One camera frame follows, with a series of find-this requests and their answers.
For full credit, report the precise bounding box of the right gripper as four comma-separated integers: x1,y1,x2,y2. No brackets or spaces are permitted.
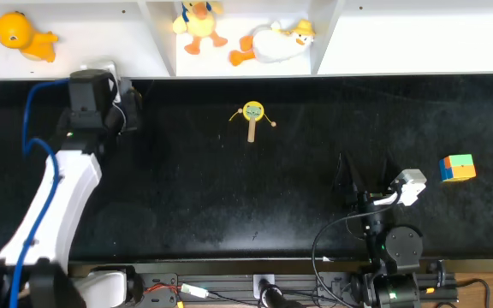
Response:
334,151,400,210

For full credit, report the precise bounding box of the orange toy figure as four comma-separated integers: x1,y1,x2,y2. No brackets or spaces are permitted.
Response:
0,11,59,63

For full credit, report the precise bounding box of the many-coloured puzzle cube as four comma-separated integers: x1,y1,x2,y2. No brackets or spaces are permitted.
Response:
438,153,478,183

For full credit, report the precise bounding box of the yellow rattle drum toy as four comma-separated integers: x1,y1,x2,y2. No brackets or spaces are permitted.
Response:
228,100,277,144

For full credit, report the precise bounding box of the white shelf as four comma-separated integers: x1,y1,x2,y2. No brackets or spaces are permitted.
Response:
0,0,493,81

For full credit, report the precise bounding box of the white plush duck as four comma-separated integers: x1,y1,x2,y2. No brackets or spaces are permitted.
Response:
229,19,316,68

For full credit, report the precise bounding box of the yellow plush duck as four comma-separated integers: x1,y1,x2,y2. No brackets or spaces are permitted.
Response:
172,1,229,56

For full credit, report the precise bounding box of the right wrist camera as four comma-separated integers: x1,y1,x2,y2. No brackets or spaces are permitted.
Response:
372,168,428,208

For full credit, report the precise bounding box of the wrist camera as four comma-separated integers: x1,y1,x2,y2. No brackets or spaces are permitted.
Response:
372,168,428,208
79,59,122,104

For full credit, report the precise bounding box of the black cable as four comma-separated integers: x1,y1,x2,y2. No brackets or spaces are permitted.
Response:
312,192,401,308

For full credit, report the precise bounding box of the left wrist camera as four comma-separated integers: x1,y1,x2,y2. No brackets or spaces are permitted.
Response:
79,59,122,104

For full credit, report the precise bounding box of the blue cable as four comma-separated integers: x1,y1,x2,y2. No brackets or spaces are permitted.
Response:
9,79,70,308

